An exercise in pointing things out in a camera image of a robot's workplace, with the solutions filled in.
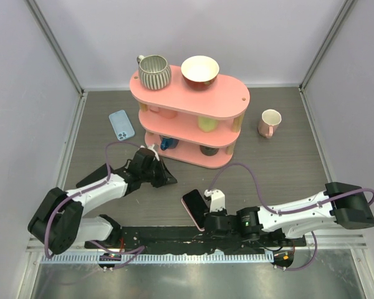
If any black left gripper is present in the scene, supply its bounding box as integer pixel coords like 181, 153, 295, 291
141, 158, 177, 188

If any purple smartphone black screen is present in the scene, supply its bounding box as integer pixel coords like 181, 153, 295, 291
182, 189, 209, 227

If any pink phone case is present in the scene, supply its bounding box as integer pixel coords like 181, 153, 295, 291
181, 199, 204, 232

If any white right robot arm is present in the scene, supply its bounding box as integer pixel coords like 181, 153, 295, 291
204, 182, 374, 246

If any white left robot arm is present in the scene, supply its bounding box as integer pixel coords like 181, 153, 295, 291
27, 146, 178, 259

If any light blue phone case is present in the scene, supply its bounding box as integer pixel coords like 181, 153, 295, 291
108, 110, 135, 141

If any blue mug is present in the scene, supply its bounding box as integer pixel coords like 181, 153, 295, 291
160, 135, 179, 151

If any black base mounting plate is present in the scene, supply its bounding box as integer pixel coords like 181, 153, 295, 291
99, 226, 307, 255

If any pink cup on shelf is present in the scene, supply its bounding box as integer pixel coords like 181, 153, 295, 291
149, 106, 178, 119

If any dark teal mug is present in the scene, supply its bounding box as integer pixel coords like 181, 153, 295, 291
199, 145, 219, 156

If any pink three-tier wooden shelf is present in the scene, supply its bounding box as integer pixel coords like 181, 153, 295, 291
129, 65, 250, 169

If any yellow-green cup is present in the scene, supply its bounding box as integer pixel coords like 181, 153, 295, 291
198, 116, 219, 133

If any grey striped mug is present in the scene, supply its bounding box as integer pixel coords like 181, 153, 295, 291
137, 55, 171, 90

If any pink mug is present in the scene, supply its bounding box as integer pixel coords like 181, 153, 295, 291
257, 109, 282, 138

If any red bowl white inside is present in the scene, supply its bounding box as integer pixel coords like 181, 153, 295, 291
181, 55, 219, 91

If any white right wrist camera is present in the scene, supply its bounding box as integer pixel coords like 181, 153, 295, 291
204, 189, 226, 212

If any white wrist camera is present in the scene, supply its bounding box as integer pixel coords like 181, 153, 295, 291
140, 144, 160, 161
204, 189, 226, 212

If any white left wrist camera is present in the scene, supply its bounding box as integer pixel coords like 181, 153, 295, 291
140, 144, 160, 161

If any white slotted cable duct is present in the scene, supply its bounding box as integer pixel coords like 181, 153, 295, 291
41, 250, 274, 265

